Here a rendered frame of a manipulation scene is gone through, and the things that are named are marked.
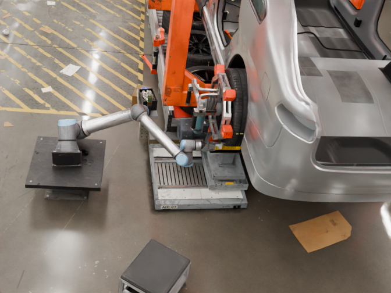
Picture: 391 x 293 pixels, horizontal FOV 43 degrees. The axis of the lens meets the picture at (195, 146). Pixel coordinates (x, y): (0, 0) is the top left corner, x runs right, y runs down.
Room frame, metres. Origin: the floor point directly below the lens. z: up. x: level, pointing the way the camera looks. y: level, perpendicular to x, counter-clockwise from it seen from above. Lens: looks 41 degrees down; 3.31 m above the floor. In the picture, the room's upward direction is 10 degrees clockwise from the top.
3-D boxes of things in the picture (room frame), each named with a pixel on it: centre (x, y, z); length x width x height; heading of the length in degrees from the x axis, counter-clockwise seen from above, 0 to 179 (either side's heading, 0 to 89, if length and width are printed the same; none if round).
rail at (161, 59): (5.00, 0.60, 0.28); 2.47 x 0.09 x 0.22; 15
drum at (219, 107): (3.35, -0.07, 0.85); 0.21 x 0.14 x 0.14; 105
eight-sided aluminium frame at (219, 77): (3.37, -0.14, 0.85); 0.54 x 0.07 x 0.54; 15
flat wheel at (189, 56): (4.97, 0.17, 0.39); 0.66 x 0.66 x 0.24
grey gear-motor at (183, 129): (3.66, -0.01, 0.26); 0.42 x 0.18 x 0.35; 105
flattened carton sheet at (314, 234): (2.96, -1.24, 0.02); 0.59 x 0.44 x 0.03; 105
